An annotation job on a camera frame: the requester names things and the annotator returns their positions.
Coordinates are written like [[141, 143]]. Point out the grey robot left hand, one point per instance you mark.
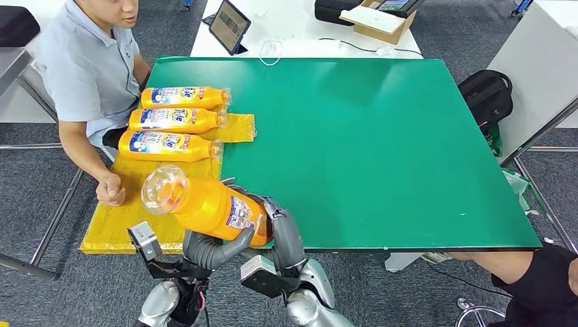
[[203, 252]]

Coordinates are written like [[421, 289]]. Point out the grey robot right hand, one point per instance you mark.
[[289, 239]]

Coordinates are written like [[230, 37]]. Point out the orange detergent bottle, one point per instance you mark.
[[180, 98], [171, 120], [207, 207], [162, 146]]

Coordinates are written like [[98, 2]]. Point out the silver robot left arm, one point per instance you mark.
[[158, 307]]

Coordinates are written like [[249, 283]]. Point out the yellow taped cardboard mat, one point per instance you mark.
[[113, 225]]

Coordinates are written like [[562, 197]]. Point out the chrome chair base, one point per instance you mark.
[[463, 303]]

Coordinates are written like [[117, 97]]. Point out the person in black shorts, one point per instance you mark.
[[496, 266]]

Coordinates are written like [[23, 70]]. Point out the white table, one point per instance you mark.
[[293, 27]]

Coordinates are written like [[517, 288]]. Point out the seated person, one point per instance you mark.
[[86, 67]]

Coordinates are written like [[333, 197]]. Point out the black tablet on stand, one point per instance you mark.
[[229, 27]]

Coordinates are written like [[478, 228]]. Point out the green bag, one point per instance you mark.
[[496, 142]]

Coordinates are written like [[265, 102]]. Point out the brown cardboard box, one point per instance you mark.
[[384, 29]]

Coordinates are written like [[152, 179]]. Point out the translucent plastic bag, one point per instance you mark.
[[515, 185]]

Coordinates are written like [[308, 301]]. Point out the black bag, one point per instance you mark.
[[334, 11]]

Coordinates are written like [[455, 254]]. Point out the black backpack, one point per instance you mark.
[[485, 101]]

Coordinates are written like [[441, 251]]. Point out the dark device with screen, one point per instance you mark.
[[397, 5]]

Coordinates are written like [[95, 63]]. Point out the black seat cushion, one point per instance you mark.
[[18, 27]]

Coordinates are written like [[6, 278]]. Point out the grey table with metal legs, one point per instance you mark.
[[533, 67]]

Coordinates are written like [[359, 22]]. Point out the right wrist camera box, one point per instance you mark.
[[266, 277]]

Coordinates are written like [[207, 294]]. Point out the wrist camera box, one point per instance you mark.
[[144, 239], [266, 277]]

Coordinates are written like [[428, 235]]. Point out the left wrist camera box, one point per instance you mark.
[[144, 239]]

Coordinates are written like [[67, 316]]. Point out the metal table frame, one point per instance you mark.
[[27, 267]]

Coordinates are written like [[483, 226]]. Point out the blue metal frame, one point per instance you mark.
[[521, 5]]

